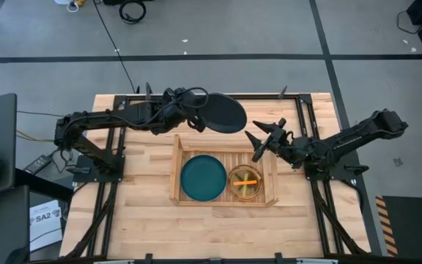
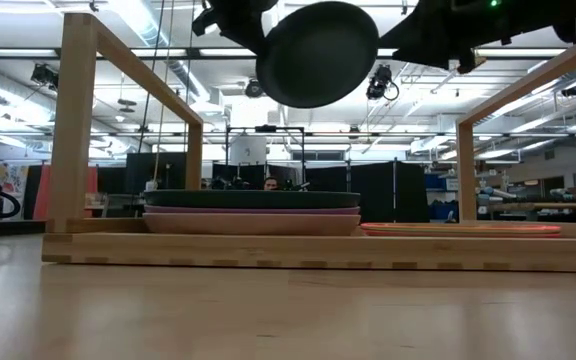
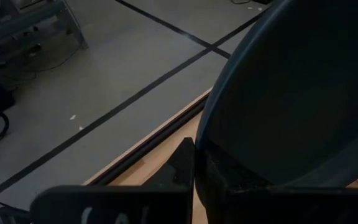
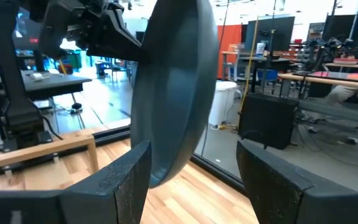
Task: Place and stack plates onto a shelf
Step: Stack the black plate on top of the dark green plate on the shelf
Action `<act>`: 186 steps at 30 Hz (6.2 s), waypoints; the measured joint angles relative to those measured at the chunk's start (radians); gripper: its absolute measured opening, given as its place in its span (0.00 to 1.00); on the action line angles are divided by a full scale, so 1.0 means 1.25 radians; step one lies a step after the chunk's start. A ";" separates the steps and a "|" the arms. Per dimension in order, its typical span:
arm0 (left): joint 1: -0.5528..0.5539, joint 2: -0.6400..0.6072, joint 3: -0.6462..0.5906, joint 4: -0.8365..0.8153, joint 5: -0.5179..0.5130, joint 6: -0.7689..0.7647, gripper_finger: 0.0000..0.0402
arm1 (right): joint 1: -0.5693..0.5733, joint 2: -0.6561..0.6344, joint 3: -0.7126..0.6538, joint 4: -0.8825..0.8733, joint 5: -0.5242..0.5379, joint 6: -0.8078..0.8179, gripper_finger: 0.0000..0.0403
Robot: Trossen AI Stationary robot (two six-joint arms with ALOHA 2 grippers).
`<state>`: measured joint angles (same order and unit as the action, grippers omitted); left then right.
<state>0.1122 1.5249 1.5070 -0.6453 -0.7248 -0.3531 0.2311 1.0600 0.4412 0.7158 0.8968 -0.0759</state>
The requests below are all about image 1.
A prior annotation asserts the green translucent bowl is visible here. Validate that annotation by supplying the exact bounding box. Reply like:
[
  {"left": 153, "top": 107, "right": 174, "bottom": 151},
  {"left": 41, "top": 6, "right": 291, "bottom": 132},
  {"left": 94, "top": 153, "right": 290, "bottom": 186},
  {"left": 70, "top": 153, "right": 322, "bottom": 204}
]
[{"left": 227, "top": 164, "right": 264, "bottom": 202}]

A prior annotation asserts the black aluminium table frame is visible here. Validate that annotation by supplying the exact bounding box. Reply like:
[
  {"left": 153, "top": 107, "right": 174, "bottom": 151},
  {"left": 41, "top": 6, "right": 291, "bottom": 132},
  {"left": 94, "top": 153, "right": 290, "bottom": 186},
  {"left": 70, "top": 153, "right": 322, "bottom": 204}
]
[{"left": 59, "top": 82, "right": 371, "bottom": 264}]

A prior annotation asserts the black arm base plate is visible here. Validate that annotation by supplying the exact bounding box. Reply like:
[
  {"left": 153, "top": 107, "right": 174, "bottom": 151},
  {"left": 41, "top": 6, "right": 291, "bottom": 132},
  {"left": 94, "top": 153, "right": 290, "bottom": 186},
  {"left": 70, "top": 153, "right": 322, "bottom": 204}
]
[
  {"left": 72, "top": 153, "right": 126, "bottom": 183},
  {"left": 302, "top": 152, "right": 369, "bottom": 181}
]

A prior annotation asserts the long black floor cable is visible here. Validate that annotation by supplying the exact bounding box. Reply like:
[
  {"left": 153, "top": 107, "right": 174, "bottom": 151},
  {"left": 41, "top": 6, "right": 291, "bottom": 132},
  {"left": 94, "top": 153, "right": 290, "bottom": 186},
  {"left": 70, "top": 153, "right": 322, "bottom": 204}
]
[{"left": 92, "top": 0, "right": 139, "bottom": 95}]

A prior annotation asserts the yellow cable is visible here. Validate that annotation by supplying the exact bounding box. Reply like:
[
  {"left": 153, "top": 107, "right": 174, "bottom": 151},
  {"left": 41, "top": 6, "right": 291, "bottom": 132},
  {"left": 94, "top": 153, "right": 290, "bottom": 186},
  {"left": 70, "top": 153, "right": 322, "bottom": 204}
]
[{"left": 15, "top": 130, "right": 56, "bottom": 144}]

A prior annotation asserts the black power adapter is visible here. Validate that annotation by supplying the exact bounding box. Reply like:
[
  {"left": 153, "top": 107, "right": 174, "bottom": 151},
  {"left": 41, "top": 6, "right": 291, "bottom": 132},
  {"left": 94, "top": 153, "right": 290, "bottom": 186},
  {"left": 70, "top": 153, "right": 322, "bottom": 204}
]
[{"left": 23, "top": 154, "right": 53, "bottom": 175}]

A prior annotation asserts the wooden bamboo plate shelf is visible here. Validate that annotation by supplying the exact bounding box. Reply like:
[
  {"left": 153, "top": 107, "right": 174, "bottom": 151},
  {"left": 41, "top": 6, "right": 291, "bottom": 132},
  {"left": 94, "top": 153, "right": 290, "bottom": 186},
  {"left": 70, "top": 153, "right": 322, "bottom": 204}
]
[{"left": 169, "top": 133, "right": 280, "bottom": 208}]

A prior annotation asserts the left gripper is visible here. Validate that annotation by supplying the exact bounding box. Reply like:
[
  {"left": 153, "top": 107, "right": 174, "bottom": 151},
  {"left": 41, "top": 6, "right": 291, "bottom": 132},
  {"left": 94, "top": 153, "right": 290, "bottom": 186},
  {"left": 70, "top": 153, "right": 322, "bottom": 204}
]
[{"left": 161, "top": 87, "right": 209, "bottom": 133}]

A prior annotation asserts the coiled black cable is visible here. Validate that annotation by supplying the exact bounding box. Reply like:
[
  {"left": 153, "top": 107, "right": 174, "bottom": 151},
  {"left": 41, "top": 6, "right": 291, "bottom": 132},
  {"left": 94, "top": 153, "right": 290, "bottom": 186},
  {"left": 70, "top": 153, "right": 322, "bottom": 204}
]
[{"left": 118, "top": 0, "right": 147, "bottom": 25}]

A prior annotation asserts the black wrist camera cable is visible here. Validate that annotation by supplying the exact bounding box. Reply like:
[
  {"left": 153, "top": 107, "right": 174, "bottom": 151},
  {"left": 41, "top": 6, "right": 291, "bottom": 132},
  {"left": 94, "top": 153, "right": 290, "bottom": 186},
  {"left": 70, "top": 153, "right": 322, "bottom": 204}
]
[{"left": 174, "top": 86, "right": 210, "bottom": 111}]

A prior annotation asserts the dark grey plate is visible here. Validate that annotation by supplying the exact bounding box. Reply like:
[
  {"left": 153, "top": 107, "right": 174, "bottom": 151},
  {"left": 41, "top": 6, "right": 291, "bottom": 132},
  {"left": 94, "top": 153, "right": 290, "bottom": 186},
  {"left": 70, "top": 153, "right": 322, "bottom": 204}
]
[{"left": 198, "top": 92, "right": 248, "bottom": 134}]

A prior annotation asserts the white paper sheet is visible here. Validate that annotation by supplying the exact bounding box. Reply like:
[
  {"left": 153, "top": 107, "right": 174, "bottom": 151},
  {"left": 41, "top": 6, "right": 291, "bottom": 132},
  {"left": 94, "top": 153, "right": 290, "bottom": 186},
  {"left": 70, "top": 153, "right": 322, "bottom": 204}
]
[{"left": 29, "top": 199, "right": 64, "bottom": 253}]

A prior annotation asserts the black yellow hazard mat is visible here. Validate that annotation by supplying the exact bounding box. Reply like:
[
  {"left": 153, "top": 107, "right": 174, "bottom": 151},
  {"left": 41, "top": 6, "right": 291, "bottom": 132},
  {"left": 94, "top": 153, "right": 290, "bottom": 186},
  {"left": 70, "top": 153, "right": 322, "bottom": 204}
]
[{"left": 374, "top": 195, "right": 422, "bottom": 257}]

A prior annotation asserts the teal plate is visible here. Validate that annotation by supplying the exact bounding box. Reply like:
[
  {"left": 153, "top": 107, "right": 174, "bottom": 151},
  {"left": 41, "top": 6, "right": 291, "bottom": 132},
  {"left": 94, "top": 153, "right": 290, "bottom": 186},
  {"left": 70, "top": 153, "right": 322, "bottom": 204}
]
[{"left": 179, "top": 154, "right": 228, "bottom": 202}]

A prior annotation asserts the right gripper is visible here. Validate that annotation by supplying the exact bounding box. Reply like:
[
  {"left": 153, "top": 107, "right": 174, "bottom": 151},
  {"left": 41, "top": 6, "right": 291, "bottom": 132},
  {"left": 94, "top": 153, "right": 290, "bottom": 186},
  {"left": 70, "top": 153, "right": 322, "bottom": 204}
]
[{"left": 245, "top": 117, "right": 303, "bottom": 169}]

